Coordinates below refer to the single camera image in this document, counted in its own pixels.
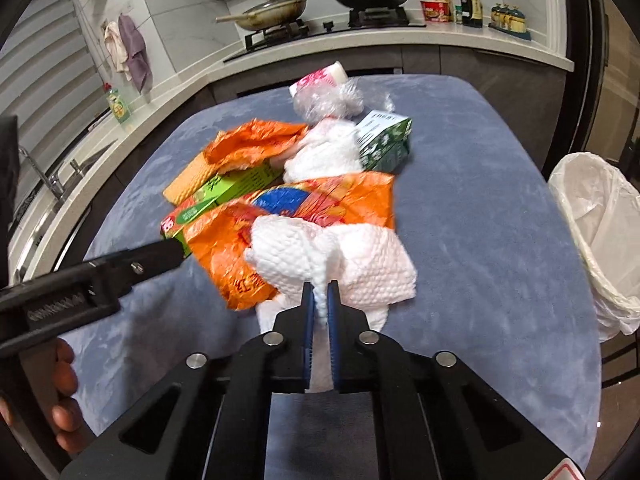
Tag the small green jar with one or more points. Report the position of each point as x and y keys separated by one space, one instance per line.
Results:
x=458 y=15

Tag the person's left hand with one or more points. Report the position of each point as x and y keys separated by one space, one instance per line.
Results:
x=67 y=370

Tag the steel faucet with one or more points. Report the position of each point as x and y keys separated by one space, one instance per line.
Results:
x=47 y=175

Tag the black gas stove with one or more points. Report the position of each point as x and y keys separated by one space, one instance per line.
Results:
x=325 y=30

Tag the frying pan with lid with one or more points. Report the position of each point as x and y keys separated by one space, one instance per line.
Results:
x=272 y=10

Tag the large white paper towel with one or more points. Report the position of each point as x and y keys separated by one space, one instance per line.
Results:
x=370 y=260

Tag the crumpled white paper towel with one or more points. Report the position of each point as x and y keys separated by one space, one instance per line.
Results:
x=325 y=155

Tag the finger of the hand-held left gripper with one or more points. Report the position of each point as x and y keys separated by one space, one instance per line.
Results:
x=145 y=262

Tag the white red-print paper cup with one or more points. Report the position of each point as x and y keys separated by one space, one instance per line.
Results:
x=320 y=77

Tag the green and white carton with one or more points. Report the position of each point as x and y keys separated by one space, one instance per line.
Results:
x=385 y=145

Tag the long green cardboard box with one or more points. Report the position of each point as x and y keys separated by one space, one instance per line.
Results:
x=225 y=190

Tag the spice jar set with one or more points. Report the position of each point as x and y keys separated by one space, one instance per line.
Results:
x=510 y=20

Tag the red instant noodle cup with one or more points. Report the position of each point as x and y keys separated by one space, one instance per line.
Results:
x=436 y=11

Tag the yellow sponge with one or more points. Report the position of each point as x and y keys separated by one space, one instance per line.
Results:
x=187 y=182

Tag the white kitchen counter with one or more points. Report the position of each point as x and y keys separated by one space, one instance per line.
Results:
x=450 y=45

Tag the purple hanging towel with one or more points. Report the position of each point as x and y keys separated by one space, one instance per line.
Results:
x=137 y=55

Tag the large orange plastic bag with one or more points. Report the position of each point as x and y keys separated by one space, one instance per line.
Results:
x=225 y=255

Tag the kitchen sink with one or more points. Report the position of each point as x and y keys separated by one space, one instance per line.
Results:
x=95 y=152

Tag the clear plastic bag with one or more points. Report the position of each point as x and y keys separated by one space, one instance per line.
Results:
x=330 y=102

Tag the dark sauce bottle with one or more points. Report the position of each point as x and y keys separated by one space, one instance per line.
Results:
x=470 y=2

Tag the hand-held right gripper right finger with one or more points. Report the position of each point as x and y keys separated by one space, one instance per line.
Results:
x=334 y=320

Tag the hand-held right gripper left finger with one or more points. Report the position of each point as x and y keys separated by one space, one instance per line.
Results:
x=309 y=310

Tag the trash bin with white liner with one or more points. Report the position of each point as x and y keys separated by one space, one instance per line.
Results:
x=595 y=220

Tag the green dish soap bottle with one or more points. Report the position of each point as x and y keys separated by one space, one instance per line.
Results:
x=119 y=105

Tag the grey window blind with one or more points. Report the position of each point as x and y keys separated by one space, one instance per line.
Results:
x=50 y=60

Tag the small orange plastic bag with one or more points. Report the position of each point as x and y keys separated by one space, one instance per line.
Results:
x=250 y=142

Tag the beige hanging towel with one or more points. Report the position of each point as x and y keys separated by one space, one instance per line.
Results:
x=116 y=47

